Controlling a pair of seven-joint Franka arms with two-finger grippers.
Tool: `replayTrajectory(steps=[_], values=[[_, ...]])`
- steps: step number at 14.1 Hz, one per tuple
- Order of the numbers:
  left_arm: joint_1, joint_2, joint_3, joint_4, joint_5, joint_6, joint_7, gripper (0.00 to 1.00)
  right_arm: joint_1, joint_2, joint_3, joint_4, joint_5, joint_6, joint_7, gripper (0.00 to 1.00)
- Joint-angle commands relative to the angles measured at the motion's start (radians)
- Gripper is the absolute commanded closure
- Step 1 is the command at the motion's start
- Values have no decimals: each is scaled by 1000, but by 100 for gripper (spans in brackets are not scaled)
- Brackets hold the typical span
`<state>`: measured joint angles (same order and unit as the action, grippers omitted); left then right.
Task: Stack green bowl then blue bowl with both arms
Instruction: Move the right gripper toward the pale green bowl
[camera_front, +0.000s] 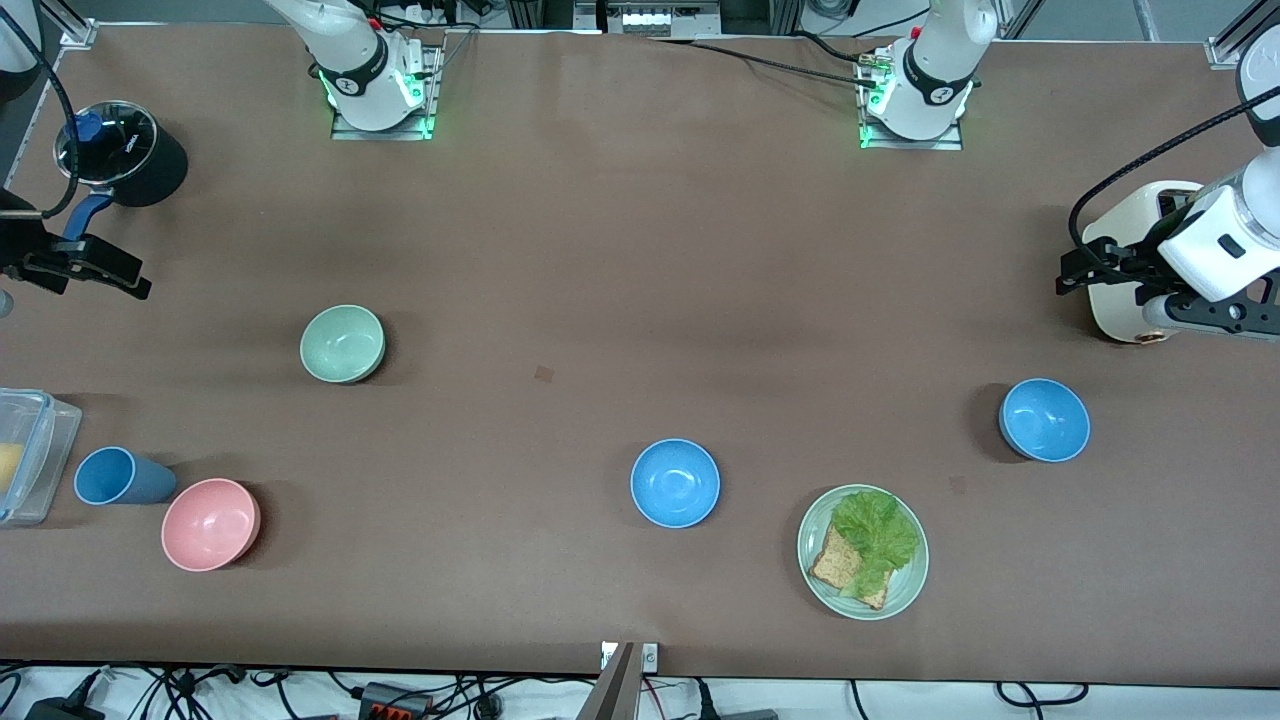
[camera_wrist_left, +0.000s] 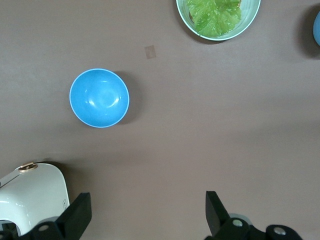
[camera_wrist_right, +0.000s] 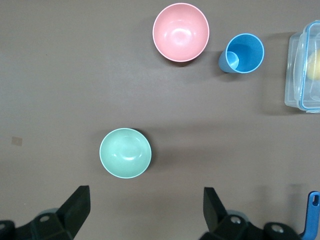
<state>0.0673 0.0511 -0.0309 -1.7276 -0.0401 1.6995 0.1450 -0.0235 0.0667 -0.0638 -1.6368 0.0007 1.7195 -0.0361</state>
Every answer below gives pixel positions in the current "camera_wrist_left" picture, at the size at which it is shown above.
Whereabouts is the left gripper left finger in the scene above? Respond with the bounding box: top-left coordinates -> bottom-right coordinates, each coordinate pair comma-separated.
0,192 -> 92,240

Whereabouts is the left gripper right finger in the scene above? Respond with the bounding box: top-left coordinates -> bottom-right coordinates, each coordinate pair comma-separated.
204,191 -> 304,240

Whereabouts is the blue bowl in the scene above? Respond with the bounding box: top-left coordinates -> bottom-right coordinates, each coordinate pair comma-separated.
69,68 -> 131,129
313,11 -> 320,47

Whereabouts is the cream white toaster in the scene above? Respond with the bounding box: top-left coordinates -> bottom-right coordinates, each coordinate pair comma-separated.
0,161 -> 70,237

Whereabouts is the clear tape patch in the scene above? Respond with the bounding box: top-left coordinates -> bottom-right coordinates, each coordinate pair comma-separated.
144,44 -> 157,60

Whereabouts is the green lettuce leaf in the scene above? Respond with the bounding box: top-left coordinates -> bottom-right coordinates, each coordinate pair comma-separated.
186,0 -> 243,37

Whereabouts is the pale green plate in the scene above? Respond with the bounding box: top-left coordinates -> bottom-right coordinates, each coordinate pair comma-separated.
175,0 -> 262,41

